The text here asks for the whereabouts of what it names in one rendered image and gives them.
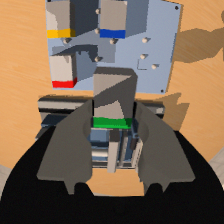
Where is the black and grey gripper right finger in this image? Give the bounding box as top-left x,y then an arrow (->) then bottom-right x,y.
133,101 -> 224,224

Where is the beige block with blue end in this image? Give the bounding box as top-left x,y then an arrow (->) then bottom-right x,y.
100,0 -> 127,39

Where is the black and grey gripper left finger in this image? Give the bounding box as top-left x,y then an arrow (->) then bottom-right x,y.
0,99 -> 94,224

